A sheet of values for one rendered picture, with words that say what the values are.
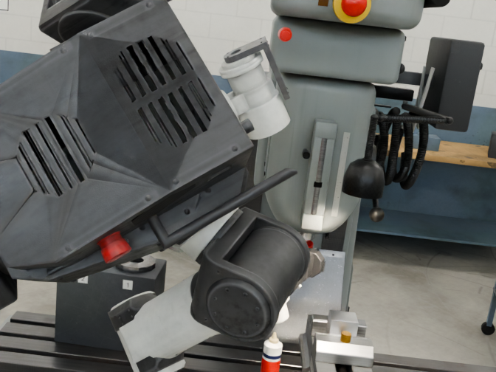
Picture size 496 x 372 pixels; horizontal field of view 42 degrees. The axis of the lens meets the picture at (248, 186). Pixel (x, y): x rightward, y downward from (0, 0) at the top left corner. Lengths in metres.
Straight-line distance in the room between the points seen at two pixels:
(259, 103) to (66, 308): 0.79
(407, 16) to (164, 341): 0.64
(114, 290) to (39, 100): 0.79
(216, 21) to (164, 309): 4.72
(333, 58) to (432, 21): 4.50
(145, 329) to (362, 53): 0.62
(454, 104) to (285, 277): 0.88
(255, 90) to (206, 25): 4.66
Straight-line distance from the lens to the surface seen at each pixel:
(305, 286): 1.77
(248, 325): 0.78
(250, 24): 5.50
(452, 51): 1.56
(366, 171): 1.11
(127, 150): 0.67
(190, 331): 0.89
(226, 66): 0.88
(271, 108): 0.88
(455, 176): 5.89
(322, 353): 1.40
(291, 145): 1.24
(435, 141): 5.10
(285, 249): 0.82
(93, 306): 1.48
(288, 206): 1.27
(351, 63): 1.19
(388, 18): 1.10
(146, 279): 1.42
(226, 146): 0.67
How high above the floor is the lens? 1.72
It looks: 15 degrees down
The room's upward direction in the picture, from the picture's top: 7 degrees clockwise
